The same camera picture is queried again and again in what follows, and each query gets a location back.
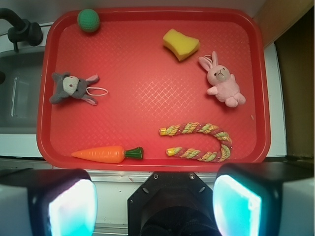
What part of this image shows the gray plush bunny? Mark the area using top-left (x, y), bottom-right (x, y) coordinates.
top-left (49, 72), bottom-right (109, 106)

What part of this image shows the black faucet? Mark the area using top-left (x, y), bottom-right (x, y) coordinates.
top-left (0, 8), bottom-right (43, 53)

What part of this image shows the multicolour rope toy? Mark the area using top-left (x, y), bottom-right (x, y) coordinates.
top-left (159, 122), bottom-right (232, 163)

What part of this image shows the pink plush bunny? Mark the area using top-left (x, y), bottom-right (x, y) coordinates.
top-left (198, 51), bottom-right (246, 108)

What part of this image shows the green textured ball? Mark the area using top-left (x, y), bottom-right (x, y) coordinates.
top-left (77, 9), bottom-right (100, 33)

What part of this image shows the yellow sponge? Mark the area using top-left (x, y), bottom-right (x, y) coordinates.
top-left (162, 29), bottom-right (200, 61)

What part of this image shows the orange toy carrot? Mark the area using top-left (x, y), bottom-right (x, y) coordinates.
top-left (71, 146), bottom-right (144, 164)

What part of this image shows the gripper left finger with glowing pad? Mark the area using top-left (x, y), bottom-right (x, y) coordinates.
top-left (0, 169), bottom-right (97, 236)

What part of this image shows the red plastic tray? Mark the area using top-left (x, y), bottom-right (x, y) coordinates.
top-left (37, 8), bottom-right (271, 172)

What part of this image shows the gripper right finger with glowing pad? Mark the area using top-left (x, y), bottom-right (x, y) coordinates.
top-left (213, 162), bottom-right (315, 236)

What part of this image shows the gray sink basin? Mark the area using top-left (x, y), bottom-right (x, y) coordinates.
top-left (0, 49), bottom-right (44, 134)

